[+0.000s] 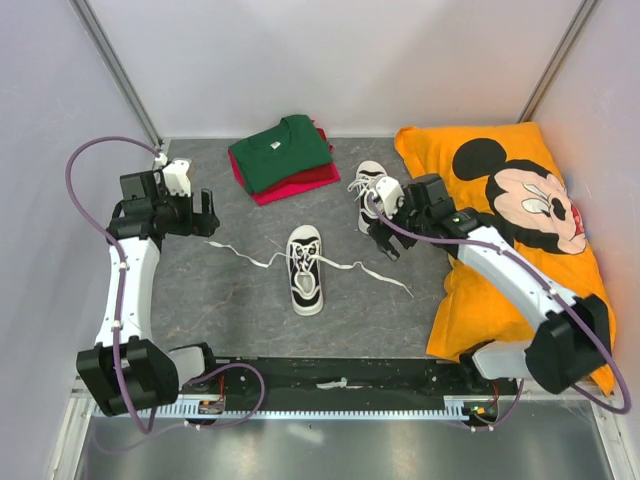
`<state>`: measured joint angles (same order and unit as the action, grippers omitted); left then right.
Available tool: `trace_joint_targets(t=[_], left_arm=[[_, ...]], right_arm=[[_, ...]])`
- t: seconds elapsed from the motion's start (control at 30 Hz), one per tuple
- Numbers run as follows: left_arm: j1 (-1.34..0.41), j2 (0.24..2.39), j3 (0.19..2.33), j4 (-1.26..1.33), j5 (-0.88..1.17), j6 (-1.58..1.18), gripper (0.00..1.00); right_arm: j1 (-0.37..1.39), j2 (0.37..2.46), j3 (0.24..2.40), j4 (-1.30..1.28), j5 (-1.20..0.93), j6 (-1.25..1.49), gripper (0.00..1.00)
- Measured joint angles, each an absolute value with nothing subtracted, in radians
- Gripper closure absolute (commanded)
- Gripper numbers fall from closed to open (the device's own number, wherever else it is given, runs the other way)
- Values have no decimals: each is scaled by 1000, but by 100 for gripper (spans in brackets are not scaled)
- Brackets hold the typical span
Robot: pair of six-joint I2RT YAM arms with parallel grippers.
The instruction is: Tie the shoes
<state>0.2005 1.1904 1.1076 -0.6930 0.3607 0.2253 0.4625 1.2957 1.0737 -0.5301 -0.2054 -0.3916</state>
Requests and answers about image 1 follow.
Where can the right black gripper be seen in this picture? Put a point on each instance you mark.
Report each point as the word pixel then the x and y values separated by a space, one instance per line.
pixel 381 232

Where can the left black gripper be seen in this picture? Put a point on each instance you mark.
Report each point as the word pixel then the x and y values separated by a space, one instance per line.
pixel 197 224

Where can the white shoelace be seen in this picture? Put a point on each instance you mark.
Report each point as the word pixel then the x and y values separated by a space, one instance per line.
pixel 318 257

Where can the black white sneaker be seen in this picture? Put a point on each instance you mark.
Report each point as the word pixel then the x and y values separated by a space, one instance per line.
pixel 302 250
pixel 368 171

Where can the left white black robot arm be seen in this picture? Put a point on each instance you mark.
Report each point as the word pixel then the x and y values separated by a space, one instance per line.
pixel 125 369

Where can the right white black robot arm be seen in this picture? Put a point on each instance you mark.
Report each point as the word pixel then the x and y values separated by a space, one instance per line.
pixel 571 333

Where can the pink folded t-shirt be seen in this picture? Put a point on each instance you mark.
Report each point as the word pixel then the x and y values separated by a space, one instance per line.
pixel 289 190

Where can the black white sneaker tied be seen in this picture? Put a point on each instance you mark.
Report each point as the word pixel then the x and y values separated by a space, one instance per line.
pixel 368 171

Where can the green folded t-shirt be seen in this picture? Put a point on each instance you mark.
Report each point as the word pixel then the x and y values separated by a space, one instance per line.
pixel 288 148

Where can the dark red folded t-shirt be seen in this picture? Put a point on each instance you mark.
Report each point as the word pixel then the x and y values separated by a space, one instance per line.
pixel 316 174

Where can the orange Mickey Mouse pillow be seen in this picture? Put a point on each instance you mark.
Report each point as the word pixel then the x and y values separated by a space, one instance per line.
pixel 508 175

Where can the white tape scrap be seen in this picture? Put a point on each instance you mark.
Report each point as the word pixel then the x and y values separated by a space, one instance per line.
pixel 342 383

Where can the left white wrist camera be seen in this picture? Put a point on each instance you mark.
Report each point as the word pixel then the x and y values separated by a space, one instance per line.
pixel 177 177

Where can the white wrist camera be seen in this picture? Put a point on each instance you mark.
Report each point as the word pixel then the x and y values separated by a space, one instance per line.
pixel 177 177
pixel 388 196

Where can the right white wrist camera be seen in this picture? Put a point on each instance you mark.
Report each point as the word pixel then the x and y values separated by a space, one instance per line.
pixel 388 196

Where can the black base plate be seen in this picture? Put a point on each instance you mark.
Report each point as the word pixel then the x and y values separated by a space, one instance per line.
pixel 297 384

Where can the right aluminium corner post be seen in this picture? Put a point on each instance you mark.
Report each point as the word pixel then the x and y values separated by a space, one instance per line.
pixel 576 27

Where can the aluminium corner post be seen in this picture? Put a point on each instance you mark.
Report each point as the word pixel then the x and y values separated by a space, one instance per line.
pixel 576 27
pixel 107 52

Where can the left aluminium corner post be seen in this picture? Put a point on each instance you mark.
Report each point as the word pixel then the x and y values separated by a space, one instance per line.
pixel 107 52

